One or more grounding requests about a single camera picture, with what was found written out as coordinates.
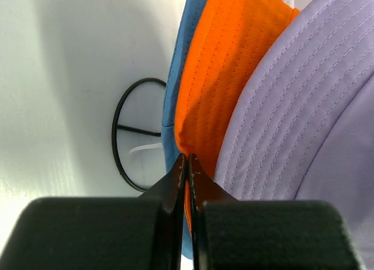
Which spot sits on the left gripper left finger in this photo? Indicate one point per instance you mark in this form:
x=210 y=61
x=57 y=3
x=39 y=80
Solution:
x=102 y=233

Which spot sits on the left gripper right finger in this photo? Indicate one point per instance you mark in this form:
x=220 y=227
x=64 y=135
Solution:
x=264 y=234

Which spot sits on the black wire hat stand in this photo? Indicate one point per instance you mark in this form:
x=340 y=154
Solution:
x=116 y=126

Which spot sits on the purple bucket hat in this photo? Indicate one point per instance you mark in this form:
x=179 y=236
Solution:
x=302 y=128

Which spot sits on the orange bucket hat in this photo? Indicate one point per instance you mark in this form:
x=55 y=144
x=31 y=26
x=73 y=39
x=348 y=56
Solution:
x=231 y=38

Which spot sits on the blue bucket hat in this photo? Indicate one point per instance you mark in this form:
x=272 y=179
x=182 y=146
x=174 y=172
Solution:
x=190 y=18

